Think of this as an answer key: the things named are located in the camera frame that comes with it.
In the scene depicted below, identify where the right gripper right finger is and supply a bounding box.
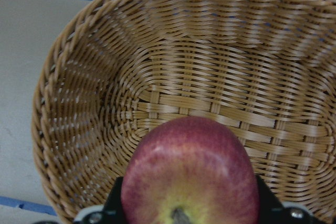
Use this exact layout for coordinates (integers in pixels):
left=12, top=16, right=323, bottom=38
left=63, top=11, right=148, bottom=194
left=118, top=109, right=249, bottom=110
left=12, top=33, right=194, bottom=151
left=256, top=175, right=325, bottom=223

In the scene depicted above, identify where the red apple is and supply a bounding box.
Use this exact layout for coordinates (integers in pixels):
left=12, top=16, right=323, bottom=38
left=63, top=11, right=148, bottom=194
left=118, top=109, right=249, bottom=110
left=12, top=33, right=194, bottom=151
left=121, top=116, right=259, bottom=223

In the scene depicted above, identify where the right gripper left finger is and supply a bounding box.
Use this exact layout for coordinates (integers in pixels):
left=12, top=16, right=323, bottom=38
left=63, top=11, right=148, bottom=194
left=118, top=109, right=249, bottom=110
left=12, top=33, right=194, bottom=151
left=75, top=177, right=125, bottom=223

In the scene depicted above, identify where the woven wicker basket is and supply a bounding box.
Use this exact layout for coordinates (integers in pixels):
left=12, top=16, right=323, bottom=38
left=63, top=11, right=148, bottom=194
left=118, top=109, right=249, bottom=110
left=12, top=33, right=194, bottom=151
left=31, top=0, right=335, bottom=223

